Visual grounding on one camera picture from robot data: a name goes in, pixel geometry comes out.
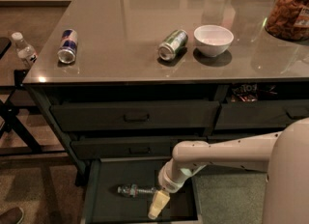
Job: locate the middle right drawer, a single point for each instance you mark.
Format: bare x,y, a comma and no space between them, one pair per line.
233,134

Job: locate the top left drawer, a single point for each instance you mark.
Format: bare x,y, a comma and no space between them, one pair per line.
134,114

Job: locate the clear plastic water bottle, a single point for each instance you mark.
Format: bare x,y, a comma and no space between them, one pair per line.
134,190

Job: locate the green silver soda can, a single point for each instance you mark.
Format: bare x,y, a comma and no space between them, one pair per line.
173,45

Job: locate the open bottom left drawer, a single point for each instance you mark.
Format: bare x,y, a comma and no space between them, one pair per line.
105,205

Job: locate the snack bag in drawer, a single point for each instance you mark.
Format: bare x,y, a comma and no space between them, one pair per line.
252,92

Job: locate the dark shoe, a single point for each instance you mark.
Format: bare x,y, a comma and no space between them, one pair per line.
12,216

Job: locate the middle left drawer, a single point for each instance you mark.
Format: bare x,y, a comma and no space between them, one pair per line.
120,147

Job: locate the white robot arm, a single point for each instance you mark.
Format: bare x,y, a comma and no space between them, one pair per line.
283,155

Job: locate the blue silver energy drink can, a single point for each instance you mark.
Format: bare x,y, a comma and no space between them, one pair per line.
68,47

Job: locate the water bottle on side table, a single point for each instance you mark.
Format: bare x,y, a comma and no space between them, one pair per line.
25,51

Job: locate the dark grey cabinet counter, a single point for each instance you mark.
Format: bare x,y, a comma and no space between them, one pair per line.
117,60

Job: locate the clear snack jar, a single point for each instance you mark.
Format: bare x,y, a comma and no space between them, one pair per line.
289,20

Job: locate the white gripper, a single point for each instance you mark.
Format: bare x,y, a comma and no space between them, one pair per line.
168,182

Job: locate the white ceramic bowl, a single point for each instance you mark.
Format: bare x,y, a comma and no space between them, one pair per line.
212,40

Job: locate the black side table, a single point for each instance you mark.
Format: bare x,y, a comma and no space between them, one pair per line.
17,99

